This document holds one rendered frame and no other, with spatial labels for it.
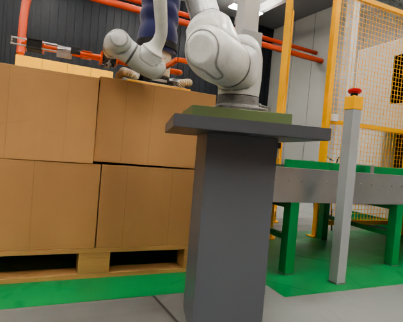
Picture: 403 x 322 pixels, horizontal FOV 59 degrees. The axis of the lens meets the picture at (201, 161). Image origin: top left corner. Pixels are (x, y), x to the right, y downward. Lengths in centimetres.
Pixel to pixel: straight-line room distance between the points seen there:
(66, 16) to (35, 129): 1135
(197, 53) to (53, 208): 101
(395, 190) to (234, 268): 155
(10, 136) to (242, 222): 105
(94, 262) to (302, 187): 116
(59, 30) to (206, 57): 1182
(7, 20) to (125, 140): 1119
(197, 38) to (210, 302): 86
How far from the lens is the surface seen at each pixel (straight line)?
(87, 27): 1305
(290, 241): 206
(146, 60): 162
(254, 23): 352
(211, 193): 120
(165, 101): 180
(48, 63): 925
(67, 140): 171
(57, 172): 172
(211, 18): 116
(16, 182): 172
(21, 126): 171
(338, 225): 204
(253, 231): 126
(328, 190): 217
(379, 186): 247
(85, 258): 180
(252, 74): 127
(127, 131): 175
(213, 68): 109
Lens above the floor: 64
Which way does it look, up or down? 2 degrees down
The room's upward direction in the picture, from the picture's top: 5 degrees clockwise
